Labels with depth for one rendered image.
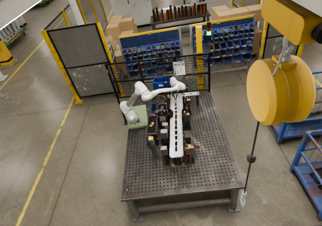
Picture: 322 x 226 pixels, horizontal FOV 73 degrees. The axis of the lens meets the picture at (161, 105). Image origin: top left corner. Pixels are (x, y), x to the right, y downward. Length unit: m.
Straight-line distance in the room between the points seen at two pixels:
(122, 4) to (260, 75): 9.45
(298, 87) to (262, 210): 3.39
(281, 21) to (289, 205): 3.62
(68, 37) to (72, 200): 3.28
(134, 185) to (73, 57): 3.43
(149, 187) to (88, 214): 1.31
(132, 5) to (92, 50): 4.86
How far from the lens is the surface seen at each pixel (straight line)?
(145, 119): 3.81
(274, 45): 5.81
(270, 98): 0.47
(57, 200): 4.48
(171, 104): 3.72
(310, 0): 0.36
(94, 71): 5.58
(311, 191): 3.96
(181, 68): 4.05
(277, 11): 0.46
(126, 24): 7.77
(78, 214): 4.16
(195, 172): 3.19
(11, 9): 0.92
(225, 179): 3.14
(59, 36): 5.39
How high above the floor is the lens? 3.40
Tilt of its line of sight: 40 degrees down
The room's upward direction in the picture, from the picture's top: 11 degrees counter-clockwise
